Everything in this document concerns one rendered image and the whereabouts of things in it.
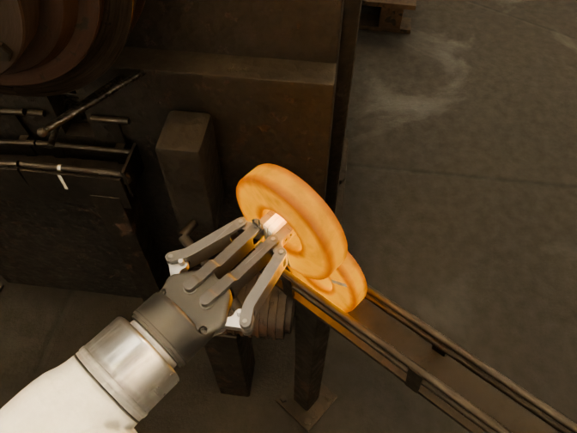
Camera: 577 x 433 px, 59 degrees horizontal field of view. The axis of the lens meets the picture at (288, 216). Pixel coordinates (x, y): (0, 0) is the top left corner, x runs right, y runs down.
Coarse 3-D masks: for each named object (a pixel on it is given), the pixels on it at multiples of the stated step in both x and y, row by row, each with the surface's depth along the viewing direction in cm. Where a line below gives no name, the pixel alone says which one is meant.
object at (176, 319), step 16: (192, 272) 54; (176, 288) 53; (208, 288) 53; (144, 304) 50; (160, 304) 49; (176, 304) 50; (192, 304) 52; (224, 304) 52; (144, 320) 48; (160, 320) 48; (176, 320) 48; (192, 320) 51; (208, 320) 51; (224, 320) 51; (160, 336) 48; (176, 336) 48; (192, 336) 49; (208, 336) 51; (176, 352) 48; (192, 352) 50
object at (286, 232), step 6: (282, 228) 57; (288, 228) 57; (276, 234) 57; (282, 234) 57; (288, 234) 57; (294, 234) 58; (282, 240) 56; (288, 240) 58; (276, 246) 56; (282, 246) 57
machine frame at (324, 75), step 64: (192, 0) 77; (256, 0) 76; (320, 0) 75; (128, 64) 83; (192, 64) 83; (256, 64) 83; (320, 64) 83; (0, 128) 99; (64, 128) 97; (128, 128) 94; (256, 128) 90; (320, 128) 88; (320, 192) 102; (0, 256) 144; (64, 256) 139
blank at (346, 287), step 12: (348, 252) 73; (348, 264) 73; (300, 276) 83; (336, 276) 74; (348, 276) 73; (360, 276) 74; (324, 288) 81; (336, 288) 76; (348, 288) 73; (360, 288) 74; (336, 300) 79; (348, 300) 76; (360, 300) 76
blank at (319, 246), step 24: (264, 168) 57; (240, 192) 60; (264, 192) 55; (288, 192) 53; (312, 192) 54; (288, 216) 55; (312, 216) 53; (264, 240) 65; (312, 240) 55; (336, 240) 55; (288, 264) 64; (312, 264) 59; (336, 264) 57
